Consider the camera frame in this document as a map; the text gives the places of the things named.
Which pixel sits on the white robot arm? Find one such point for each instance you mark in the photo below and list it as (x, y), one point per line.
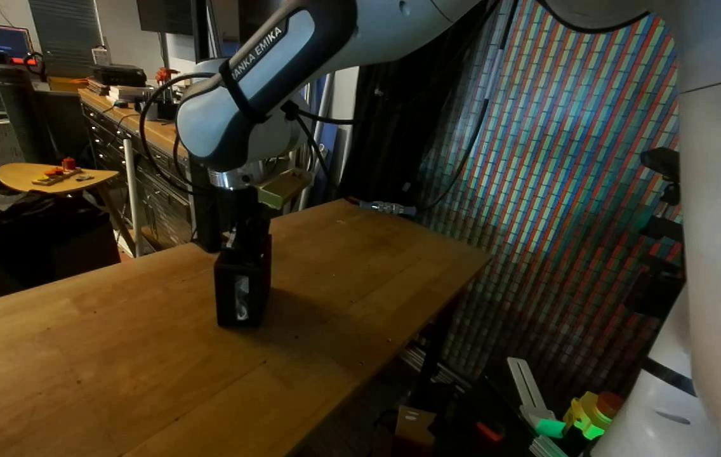
(294, 51)

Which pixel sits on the black perforated basket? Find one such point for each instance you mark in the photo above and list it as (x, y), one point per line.
(259, 287)

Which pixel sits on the round wooden stool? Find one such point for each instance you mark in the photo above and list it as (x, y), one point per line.
(21, 179)

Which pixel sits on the green toy block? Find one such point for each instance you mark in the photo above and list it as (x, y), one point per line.
(550, 427)

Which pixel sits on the black bag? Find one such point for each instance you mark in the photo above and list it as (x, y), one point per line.
(39, 238)

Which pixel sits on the red tool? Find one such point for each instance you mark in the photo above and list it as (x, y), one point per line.
(64, 167)

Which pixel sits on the colourful striped backdrop screen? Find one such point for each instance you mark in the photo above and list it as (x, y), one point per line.
(546, 212)

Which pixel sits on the small cardboard box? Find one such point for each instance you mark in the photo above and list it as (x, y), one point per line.
(414, 423)

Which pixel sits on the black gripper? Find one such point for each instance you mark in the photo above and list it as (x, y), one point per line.
(230, 218)

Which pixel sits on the wooden workbench with drawers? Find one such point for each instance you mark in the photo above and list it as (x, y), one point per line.
(148, 129)

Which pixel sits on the yellow toy block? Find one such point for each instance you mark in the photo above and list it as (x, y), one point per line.
(587, 411)

